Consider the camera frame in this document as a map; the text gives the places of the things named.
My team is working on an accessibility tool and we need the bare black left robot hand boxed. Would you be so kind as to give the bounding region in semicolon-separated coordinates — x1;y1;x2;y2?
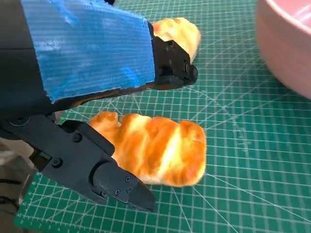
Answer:
0;0;199;213

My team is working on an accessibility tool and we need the pale round toy bread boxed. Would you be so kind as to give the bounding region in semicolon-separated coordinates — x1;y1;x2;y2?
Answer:
152;17;202;64

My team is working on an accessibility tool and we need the striped toy bread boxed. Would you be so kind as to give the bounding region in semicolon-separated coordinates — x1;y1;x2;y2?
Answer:
88;111;207;187

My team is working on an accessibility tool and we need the pink bowl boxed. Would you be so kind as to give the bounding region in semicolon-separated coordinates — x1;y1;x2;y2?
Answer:
255;0;311;100

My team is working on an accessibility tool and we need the green cutting mat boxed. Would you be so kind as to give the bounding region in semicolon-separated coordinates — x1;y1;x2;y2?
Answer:
14;0;311;233

